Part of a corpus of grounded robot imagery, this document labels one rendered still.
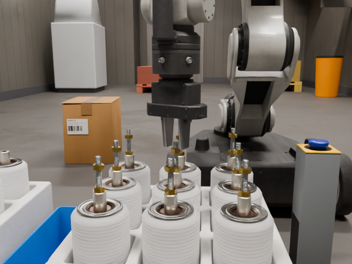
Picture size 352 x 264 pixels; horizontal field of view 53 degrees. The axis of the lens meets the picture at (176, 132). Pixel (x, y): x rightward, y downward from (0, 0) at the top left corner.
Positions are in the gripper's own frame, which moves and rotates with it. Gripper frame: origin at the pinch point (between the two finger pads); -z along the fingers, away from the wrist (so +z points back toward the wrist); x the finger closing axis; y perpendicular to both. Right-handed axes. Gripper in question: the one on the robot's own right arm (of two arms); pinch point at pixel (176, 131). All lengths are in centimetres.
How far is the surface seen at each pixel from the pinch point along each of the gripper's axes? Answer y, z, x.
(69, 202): -22, -36, 60
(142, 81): -384, -20, 314
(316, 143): -18.5, -3.2, -21.8
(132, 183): 4.1, -10.5, 7.6
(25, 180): 7.4, -15.0, 38.5
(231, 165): -15.0, -9.7, -5.0
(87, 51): -339, 27, 387
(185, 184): -1.1, -10.6, -1.4
